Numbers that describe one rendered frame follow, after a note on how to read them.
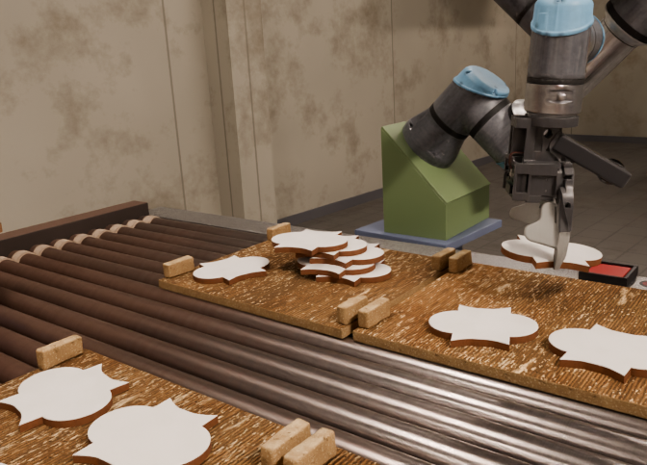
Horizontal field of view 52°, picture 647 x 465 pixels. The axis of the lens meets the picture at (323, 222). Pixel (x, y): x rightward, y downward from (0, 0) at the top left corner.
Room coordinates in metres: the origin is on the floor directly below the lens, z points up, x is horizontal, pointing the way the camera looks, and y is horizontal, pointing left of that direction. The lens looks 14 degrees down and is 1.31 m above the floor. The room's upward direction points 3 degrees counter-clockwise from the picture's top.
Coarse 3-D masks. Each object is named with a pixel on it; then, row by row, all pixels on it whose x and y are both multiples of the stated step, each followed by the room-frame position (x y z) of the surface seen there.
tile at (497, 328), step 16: (432, 320) 0.84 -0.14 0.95; (448, 320) 0.83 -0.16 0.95; (464, 320) 0.83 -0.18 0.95; (480, 320) 0.83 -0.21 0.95; (496, 320) 0.82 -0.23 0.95; (512, 320) 0.82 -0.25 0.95; (528, 320) 0.82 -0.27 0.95; (448, 336) 0.79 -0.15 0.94; (464, 336) 0.78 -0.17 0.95; (480, 336) 0.78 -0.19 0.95; (496, 336) 0.77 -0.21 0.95; (512, 336) 0.77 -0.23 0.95; (528, 336) 0.77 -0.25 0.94
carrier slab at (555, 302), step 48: (432, 288) 0.99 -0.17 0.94; (480, 288) 0.97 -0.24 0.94; (528, 288) 0.96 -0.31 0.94; (576, 288) 0.95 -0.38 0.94; (624, 288) 0.94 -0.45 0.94; (384, 336) 0.82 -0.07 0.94; (432, 336) 0.81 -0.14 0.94; (528, 384) 0.69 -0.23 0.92; (576, 384) 0.66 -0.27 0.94; (624, 384) 0.65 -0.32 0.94
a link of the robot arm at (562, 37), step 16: (544, 0) 0.89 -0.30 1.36; (560, 0) 0.88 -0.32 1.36; (576, 0) 0.87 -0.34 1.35; (544, 16) 0.88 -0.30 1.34; (560, 16) 0.87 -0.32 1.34; (576, 16) 0.87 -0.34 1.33; (592, 16) 0.89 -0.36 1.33; (544, 32) 0.88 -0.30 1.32; (560, 32) 0.87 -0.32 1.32; (576, 32) 0.87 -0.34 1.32; (592, 32) 0.91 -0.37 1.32; (544, 48) 0.88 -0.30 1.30; (560, 48) 0.87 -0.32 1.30; (576, 48) 0.87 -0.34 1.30; (592, 48) 0.92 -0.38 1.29; (544, 64) 0.88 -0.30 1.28; (560, 64) 0.87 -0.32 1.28; (576, 64) 0.87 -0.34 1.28; (528, 80) 0.91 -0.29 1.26; (544, 80) 0.88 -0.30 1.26; (560, 80) 0.87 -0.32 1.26; (576, 80) 0.87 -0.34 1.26
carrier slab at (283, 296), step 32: (224, 256) 1.23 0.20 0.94; (256, 256) 1.21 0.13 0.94; (288, 256) 1.20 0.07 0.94; (384, 256) 1.17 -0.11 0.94; (416, 256) 1.16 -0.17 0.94; (192, 288) 1.05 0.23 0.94; (224, 288) 1.04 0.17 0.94; (256, 288) 1.03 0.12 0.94; (288, 288) 1.03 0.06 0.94; (320, 288) 1.02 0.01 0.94; (352, 288) 1.01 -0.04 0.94; (384, 288) 1.00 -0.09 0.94; (416, 288) 1.00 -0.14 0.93; (288, 320) 0.91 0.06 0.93; (320, 320) 0.88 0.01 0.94
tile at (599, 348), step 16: (560, 336) 0.76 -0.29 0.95; (576, 336) 0.76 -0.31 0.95; (592, 336) 0.76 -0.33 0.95; (608, 336) 0.75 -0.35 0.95; (624, 336) 0.75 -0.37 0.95; (640, 336) 0.75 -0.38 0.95; (560, 352) 0.73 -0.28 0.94; (576, 352) 0.71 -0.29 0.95; (592, 352) 0.71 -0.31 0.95; (608, 352) 0.71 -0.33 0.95; (624, 352) 0.71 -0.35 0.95; (640, 352) 0.71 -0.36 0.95; (592, 368) 0.69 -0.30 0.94; (608, 368) 0.67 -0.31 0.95; (624, 368) 0.67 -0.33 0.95; (640, 368) 0.67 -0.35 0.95
